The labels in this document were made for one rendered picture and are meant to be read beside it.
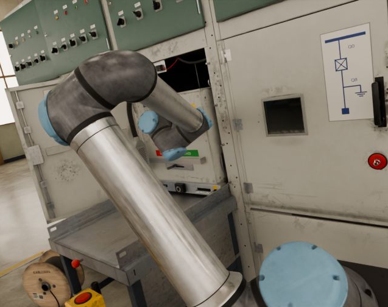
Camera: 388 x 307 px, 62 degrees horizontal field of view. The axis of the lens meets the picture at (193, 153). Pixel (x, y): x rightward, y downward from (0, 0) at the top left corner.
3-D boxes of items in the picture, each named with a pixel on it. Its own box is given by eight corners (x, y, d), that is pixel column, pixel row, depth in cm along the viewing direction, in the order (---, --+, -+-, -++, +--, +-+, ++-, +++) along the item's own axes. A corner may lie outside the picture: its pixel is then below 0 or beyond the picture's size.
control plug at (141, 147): (141, 173, 178) (134, 142, 175) (136, 172, 182) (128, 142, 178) (151, 168, 184) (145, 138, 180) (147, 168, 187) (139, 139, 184)
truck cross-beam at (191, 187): (222, 197, 158) (220, 185, 156) (150, 188, 194) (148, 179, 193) (228, 193, 161) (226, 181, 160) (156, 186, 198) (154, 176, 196)
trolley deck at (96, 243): (130, 286, 112) (125, 271, 111) (51, 250, 154) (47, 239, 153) (237, 208, 160) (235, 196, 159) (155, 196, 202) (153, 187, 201)
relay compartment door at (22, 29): (53, 78, 232) (30, -3, 221) (15, 90, 272) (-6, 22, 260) (60, 77, 236) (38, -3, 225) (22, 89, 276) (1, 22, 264)
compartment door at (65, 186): (46, 220, 182) (4, 89, 166) (149, 186, 209) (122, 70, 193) (47, 224, 176) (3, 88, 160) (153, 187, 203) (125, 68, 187)
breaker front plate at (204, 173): (216, 187, 159) (198, 91, 148) (152, 181, 191) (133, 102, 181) (217, 187, 160) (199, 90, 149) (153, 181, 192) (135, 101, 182)
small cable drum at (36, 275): (91, 290, 256) (77, 245, 247) (76, 310, 235) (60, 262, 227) (48, 292, 266) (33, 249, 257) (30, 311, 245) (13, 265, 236)
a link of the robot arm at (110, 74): (111, 17, 66) (203, 106, 130) (67, 58, 68) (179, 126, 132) (139, 57, 63) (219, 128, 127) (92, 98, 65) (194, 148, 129)
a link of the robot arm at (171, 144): (187, 144, 120) (169, 119, 123) (163, 163, 122) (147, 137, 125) (195, 147, 129) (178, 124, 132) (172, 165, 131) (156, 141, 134)
